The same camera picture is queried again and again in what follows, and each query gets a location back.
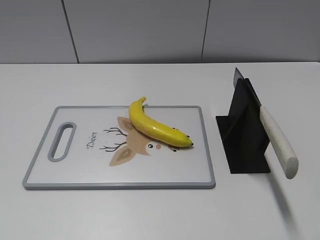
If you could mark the yellow plastic banana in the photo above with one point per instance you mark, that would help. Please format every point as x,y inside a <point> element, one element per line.
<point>155,129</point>

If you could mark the white-handled kitchen knife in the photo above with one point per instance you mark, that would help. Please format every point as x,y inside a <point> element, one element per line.
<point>281,145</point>

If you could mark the grey-rimmed deer cutting board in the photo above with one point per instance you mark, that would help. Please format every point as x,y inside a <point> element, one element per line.
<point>96,147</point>

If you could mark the black knife stand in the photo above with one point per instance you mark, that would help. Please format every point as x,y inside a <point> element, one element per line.
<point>243,136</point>

